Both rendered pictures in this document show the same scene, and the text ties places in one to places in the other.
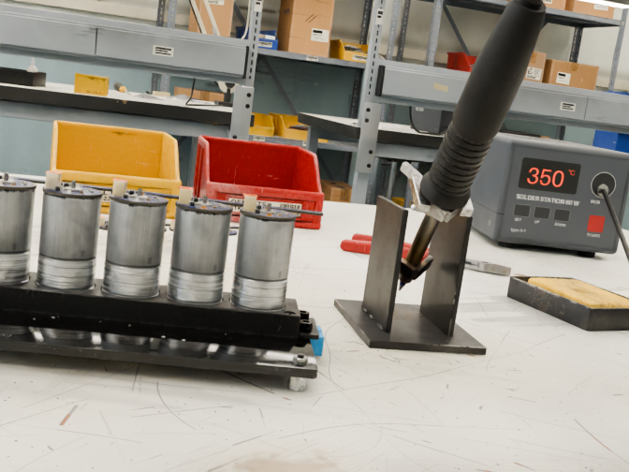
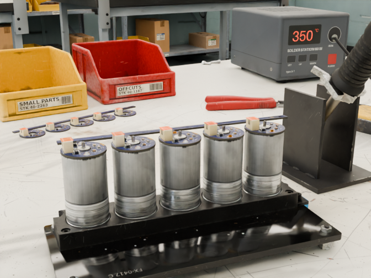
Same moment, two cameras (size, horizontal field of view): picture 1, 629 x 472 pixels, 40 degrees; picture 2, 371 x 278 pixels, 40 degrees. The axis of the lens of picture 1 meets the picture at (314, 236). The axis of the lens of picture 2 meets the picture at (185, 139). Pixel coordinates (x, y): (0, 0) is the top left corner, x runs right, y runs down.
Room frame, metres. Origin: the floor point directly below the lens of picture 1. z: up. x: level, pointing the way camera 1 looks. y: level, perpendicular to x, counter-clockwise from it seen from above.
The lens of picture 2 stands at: (0.09, 0.14, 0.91)
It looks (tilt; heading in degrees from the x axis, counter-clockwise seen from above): 19 degrees down; 345
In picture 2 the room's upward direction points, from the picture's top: straight up
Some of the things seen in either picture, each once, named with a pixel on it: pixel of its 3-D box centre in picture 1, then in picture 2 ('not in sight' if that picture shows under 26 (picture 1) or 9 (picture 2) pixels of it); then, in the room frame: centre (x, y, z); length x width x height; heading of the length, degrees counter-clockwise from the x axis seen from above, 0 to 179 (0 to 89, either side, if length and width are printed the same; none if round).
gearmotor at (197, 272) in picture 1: (198, 259); (222, 170); (0.37, 0.05, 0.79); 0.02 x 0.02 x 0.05
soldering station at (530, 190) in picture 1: (534, 190); (285, 42); (0.82, -0.20, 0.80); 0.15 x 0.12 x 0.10; 7
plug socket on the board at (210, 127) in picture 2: (187, 195); (211, 128); (0.37, 0.06, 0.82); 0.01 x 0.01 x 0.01; 7
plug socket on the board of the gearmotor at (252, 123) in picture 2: (252, 202); (253, 123); (0.37, 0.03, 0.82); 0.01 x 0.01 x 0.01; 7
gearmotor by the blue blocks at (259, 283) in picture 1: (261, 266); (262, 164); (0.37, 0.02, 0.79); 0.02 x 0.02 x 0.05
